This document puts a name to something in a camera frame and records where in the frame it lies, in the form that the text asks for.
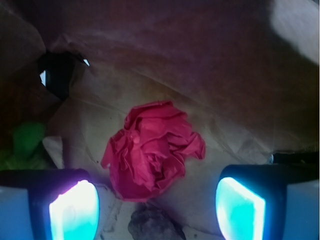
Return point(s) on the red paper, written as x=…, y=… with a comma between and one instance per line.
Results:
x=148, y=154

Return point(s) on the green object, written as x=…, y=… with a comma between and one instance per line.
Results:
x=27, y=152

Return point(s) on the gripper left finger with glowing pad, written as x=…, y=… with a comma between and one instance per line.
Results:
x=48, y=204

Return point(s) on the brown rock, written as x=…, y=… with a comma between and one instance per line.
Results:
x=150, y=223

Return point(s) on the brown paper bag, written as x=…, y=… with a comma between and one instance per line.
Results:
x=246, y=72

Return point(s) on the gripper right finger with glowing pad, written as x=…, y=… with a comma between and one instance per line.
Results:
x=268, y=202

